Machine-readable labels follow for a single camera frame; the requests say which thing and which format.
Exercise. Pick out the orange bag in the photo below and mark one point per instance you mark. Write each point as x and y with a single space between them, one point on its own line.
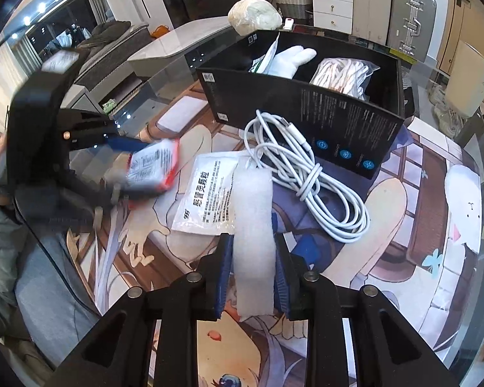
160 31

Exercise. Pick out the white wicker basket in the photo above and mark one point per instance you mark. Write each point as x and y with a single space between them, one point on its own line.
292 4

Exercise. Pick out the wooden door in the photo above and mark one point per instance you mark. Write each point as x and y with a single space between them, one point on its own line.
447 48

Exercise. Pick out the green white packet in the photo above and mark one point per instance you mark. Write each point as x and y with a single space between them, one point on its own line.
263 63

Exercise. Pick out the white foam piece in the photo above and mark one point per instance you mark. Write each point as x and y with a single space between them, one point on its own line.
254 229

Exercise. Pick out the small white device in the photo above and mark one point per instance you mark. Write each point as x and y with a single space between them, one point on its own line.
288 24

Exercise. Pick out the white medicine packet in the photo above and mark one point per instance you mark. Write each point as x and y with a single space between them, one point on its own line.
205 193

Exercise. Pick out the white desk with drawers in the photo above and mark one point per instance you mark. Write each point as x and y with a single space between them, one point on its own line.
330 4

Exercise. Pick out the printed table mat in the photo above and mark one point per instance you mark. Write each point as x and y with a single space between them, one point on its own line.
407 217

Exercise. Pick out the grey coffee table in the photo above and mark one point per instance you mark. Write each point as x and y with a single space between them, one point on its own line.
177 48

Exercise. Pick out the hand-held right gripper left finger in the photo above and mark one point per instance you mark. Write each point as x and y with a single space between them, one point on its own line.
222 278

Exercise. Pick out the silver suitcase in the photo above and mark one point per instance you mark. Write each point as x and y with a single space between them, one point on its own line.
411 24

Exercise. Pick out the white plush toy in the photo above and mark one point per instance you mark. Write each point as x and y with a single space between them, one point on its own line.
290 60

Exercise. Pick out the white stuffed plastic bag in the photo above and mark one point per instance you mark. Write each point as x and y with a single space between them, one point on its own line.
254 16

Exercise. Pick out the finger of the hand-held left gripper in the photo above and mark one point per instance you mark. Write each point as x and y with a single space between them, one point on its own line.
105 197
123 143

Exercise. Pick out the white trash can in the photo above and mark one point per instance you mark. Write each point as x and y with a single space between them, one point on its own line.
468 80

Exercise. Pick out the person's leg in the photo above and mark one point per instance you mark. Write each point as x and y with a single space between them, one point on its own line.
52 290

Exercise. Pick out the grey mattress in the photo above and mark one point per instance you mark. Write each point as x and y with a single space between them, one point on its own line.
117 54

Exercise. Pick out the red white packet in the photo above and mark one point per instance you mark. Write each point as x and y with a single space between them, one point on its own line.
149 165

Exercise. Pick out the black cardboard box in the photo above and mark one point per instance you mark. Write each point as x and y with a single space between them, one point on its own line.
306 105

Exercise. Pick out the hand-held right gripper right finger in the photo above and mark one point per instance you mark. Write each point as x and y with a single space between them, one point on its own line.
284 282

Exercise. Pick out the dark cloth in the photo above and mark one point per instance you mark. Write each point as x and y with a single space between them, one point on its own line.
109 30

